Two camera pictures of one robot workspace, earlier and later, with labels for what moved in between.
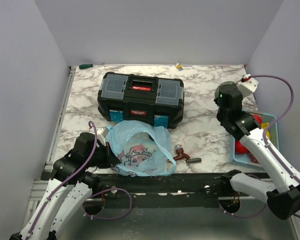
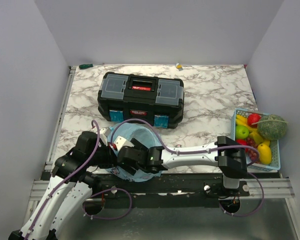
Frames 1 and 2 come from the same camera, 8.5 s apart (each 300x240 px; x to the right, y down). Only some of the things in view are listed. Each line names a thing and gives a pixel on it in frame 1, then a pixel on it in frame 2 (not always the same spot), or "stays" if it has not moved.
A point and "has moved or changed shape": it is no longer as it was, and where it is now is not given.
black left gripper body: x=101 y=157 stays
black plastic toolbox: x=126 y=96 stays
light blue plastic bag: x=143 y=150 has moved or changed shape
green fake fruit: x=226 y=82 → x=272 y=131
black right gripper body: x=219 y=115 → x=131 y=169
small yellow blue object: x=179 y=66 stays
